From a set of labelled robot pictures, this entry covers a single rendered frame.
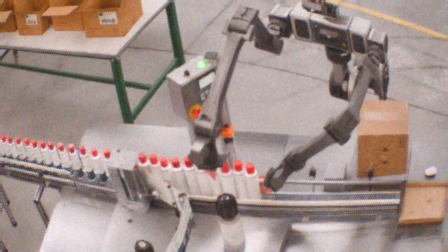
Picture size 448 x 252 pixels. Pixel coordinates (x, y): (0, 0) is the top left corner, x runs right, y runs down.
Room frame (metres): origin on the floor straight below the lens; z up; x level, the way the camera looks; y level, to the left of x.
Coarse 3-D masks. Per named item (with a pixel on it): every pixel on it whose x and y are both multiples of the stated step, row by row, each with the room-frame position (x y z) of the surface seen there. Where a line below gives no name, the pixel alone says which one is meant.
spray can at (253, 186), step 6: (246, 168) 2.48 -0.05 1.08; (252, 168) 2.47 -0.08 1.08; (246, 174) 2.48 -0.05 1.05; (252, 174) 2.47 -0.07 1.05; (246, 180) 2.47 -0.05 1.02; (252, 180) 2.46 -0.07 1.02; (258, 180) 2.47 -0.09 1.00; (246, 186) 2.48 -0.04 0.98; (252, 186) 2.46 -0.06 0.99; (258, 186) 2.47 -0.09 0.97; (252, 192) 2.46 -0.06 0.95; (258, 192) 2.46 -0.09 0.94; (252, 198) 2.46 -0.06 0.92; (258, 198) 2.46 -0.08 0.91
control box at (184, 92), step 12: (192, 60) 2.69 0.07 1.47; (180, 72) 2.63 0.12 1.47; (192, 72) 2.61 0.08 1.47; (204, 72) 2.61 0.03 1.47; (168, 84) 2.63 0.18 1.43; (180, 84) 2.56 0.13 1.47; (192, 84) 2.58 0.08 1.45; (180, 96) 2.57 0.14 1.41; (192, 96) 2.57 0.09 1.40; (180, 108) 2.58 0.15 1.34; (192, 108) 2.57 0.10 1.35; (192, 120) 2.56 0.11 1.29
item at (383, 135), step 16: (368, 112) 2.60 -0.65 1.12; (384, 112) 2.58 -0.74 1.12; (400, 112) 2.55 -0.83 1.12; (368, 128) 2.50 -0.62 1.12; (384, 128) 2.47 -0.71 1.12; (400, 128) 2.44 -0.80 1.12; (368, 144) 2.46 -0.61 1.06; (384, 144) 2.43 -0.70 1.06; (400, 144) 2.40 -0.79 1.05; (368, 160) 2.46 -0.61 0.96; (384, 160) 2.43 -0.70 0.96; (400, 160) 2.40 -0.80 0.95
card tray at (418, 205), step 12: (408, 192) 2.27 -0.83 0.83; (420, 192) 2.24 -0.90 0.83; (432, 192) 2.20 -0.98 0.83; (444, 192) 2.17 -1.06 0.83; (408, 204) 2.19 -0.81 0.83; (420, 204) 2.16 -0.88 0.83; (432, 204) 2.12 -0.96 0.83; (444, 204) 2.08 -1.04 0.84; (408, 216) 2.11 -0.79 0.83; (420, 216) 2.07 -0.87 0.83; (432, 216) 2.04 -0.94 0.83
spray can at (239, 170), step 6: (234, 162) 2.51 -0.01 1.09; (240, 162) 2.51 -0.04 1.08; (234, 168) 2.50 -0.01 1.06; (240, 168) 2.50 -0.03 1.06; (234, 174) 2.50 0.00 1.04; (240, 174) 2.49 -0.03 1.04; (234, 180) 2.50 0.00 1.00; (240, 180) 2.49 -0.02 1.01; (240, 186) 2.49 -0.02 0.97; (240, 192) 2.49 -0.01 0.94; (246, 192) 2.49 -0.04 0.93; (240, 198) 2.49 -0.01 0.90; (246, 198) 2.49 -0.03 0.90
